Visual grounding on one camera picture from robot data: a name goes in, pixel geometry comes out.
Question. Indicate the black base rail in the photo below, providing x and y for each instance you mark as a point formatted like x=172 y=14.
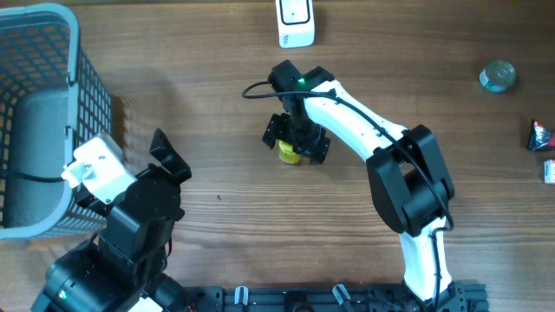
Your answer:
x=458 y=297

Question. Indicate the yellow mentos gum bottle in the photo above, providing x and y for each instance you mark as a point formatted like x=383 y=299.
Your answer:
x=286 y=153

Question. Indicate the round tin can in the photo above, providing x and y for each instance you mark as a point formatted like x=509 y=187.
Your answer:
x=498 y=76

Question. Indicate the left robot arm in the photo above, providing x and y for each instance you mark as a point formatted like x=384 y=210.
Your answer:
x=122 y=266

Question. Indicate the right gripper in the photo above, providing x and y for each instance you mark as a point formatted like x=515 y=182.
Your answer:
x=306 y=147

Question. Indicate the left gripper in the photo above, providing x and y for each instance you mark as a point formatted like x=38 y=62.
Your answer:
x=170 y=159

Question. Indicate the black red snack packet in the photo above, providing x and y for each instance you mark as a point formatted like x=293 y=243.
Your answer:
x=540 y=138

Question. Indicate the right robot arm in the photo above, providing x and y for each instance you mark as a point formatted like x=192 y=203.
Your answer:
x=408 y=178

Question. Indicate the red white snack packet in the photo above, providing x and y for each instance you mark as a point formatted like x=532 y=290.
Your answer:
x=549 y=171

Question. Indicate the grey plastic mesh basket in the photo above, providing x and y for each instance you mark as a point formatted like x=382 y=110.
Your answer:
x=52 y=101

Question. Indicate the white barcode scanner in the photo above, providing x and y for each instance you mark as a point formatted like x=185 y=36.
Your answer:
x=295 y=23

